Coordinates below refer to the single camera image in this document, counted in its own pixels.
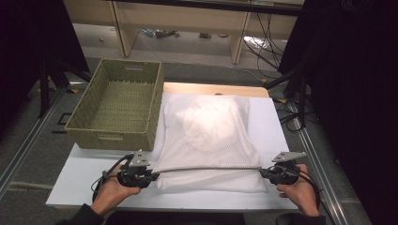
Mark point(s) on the green woven basket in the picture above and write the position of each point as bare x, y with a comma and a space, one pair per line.
125, 106

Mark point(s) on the clear plastic bag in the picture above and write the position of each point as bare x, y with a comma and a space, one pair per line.
255, 41

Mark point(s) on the white mesh laundry bag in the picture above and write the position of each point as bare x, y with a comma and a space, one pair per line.
212, 178

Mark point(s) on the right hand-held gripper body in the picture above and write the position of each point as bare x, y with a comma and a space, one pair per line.
287, 156

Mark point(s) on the white garment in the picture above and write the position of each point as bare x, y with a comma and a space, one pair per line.
206, 122

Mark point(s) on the black curtain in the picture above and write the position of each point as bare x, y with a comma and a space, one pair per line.
359, 93
31, 47

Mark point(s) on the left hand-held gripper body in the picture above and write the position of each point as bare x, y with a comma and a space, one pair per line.
139, 159

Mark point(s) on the person's left hand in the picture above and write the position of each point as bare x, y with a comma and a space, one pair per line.
111, 192

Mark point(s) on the person's right hand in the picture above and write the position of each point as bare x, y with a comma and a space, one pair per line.
302, 193

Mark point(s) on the blue and black floor clutter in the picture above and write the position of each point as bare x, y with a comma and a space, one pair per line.
161, 33

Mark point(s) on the aluminium floor rail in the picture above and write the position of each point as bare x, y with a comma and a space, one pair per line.
28, 140
328, 175

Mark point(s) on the black metal stand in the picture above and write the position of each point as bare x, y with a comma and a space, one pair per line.
43, 90
302, 100

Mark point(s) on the light wooden desk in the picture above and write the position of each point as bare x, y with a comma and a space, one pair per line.
178, 15

